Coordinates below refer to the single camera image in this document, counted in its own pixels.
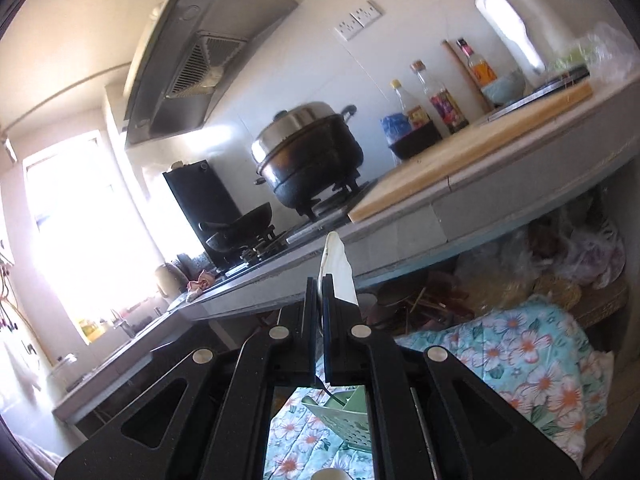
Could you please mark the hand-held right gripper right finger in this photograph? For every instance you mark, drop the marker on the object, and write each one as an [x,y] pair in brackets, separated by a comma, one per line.
[335,340]

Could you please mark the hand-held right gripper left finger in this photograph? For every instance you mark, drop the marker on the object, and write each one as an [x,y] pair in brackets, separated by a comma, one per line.
[310,330]

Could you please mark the white ceramic spoon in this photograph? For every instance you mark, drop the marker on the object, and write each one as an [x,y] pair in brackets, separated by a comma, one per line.
[340,270]
[328,475]

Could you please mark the green plastic utensil holder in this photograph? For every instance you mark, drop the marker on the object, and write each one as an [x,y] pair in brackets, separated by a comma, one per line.
[345,420]

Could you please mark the gas stove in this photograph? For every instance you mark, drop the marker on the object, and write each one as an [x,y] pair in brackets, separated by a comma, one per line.
[270,252]

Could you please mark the grey kitchen counter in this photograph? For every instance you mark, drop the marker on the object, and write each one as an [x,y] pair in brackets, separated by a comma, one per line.
[400,245]

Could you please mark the pink crumpled packet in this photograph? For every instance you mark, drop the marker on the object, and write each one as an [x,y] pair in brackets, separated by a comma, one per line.
[202,281]

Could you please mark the black wok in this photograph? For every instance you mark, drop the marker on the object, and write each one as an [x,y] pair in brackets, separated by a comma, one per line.
[240,230]

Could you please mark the beige kettle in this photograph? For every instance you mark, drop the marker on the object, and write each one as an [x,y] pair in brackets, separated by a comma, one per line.
[167,280]

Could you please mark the black pot with steel lid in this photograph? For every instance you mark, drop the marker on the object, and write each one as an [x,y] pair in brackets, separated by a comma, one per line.
[310,160]

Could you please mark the clear plastic bag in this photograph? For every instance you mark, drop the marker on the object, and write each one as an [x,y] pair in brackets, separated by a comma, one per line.
[605,50]
[495,280]

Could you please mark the black splash guard panel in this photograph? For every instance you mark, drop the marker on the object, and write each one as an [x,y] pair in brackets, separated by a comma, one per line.
[200,195]

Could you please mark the metal faucet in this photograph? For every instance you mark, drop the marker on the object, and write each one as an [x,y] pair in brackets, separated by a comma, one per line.
[122,322]

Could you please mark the floral blanket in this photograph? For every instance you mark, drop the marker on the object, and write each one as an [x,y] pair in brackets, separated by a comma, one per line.
[525,360]

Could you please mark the black shallow dish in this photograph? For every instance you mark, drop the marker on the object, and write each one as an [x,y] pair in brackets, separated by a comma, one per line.
[415,142]

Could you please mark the wooden cutting board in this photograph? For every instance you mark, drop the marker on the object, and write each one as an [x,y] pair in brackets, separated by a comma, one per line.
[450,160]

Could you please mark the blue plastic packet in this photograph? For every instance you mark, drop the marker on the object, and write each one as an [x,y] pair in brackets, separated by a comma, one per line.
[395,127]

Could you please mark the window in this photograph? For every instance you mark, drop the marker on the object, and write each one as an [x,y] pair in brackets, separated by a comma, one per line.
[90,235]

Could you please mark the yellow cap glass bottle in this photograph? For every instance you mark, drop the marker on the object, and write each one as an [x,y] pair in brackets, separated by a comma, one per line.
[407,110]

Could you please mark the cork top sauce bottle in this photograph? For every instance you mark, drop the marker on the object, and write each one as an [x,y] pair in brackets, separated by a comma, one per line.
[445,105]

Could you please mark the printed plastic bag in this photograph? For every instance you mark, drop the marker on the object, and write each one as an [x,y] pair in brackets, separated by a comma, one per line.
[590,255]

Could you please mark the wooden rolling pin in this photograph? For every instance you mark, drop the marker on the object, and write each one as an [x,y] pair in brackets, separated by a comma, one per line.
[460,70]

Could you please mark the light blue bowl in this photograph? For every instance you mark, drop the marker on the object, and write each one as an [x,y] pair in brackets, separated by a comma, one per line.
[502,90]

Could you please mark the red cap orange label bottle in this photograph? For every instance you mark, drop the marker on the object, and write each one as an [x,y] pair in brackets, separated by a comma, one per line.
[481,70]

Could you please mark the grey range hood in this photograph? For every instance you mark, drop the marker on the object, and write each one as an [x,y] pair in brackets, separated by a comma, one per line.
[210,10]

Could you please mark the white air fryer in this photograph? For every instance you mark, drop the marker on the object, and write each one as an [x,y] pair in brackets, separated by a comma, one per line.
[520,20]

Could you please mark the white wall socket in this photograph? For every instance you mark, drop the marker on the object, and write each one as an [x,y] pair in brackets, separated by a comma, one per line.
[347,28]
[366,13]

